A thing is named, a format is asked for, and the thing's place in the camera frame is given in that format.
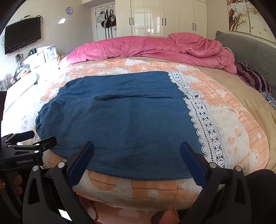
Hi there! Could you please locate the pink duvet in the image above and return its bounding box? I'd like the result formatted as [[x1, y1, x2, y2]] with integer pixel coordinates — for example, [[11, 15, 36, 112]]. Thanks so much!
[[66, 33, 238, 75]]

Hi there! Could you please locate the blue patterned pillow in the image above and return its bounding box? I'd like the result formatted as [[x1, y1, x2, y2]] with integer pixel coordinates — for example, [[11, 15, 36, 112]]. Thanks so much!
[[260, 91, 276, 108]]

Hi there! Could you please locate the blue denim pants lace trim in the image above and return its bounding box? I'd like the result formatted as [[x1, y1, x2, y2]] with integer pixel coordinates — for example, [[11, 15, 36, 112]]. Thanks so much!
[[35, 71, 232, 180]]

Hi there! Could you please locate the orange bear printed blanket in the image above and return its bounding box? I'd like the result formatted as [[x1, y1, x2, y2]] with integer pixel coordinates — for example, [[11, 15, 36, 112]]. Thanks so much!
[[22, 58, 271, 212]]

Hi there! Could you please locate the black television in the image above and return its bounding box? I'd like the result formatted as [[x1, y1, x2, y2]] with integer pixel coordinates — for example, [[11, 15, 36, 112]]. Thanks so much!
[[4, 17, 42, 55]]

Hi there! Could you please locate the floral wall painting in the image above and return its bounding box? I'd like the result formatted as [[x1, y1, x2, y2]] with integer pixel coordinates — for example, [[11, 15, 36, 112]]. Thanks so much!
[[226, 0, 276, 40]]

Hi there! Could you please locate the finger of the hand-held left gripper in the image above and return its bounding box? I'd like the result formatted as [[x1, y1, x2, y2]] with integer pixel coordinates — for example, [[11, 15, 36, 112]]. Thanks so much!
[[2, 130, 35, 148], [9, 136, 57, 156]]

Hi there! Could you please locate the person's left hand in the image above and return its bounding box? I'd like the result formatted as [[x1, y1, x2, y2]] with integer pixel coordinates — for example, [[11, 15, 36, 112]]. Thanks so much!
[[0, 174, 24, 195]]

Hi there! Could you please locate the black striped bag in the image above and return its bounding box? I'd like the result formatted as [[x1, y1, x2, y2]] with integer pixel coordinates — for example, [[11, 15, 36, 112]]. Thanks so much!
[[102, 9, 111, 29]]

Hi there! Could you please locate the white desk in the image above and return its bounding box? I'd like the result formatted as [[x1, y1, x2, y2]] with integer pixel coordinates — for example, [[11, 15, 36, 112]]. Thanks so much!
[[0, 72, 37, 113]]

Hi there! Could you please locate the white drawer cabinet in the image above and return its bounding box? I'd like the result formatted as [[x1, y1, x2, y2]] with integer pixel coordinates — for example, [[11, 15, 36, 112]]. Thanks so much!
[[26, 45, 57, 69]]

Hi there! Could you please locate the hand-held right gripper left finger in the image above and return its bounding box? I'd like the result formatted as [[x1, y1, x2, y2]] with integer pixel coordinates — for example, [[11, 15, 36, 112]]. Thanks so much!
[[22, 141, 102, 224]]

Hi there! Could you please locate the purple striped pillow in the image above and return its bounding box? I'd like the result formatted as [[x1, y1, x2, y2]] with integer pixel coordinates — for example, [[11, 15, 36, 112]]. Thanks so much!
[[235, 62, 272, 93]]

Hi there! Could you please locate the person's dark clothing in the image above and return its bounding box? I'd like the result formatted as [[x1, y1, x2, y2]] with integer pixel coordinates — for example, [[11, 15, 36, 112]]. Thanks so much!
[[244, 169, 276, 224]]

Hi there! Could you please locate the white wardrobe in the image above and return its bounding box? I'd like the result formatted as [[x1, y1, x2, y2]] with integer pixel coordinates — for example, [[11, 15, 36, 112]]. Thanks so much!
[[115, 0, 207, 38]]

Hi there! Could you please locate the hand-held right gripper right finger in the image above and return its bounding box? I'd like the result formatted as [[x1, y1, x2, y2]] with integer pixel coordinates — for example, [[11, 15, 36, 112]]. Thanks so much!
[[180, 142, 252, 224]]

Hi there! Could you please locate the grey quilted headboard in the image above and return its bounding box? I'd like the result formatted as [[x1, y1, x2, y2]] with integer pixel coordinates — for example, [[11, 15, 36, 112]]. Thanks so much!
[[216, 30, 276, 101]]

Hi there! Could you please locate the dark brown bag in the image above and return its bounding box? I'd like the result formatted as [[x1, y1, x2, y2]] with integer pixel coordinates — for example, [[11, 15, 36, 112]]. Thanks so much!
[[110, 9, 117, 27]]

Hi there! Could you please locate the white door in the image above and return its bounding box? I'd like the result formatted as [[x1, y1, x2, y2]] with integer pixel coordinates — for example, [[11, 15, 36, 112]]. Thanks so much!
[[91, 3, 118, 42]]

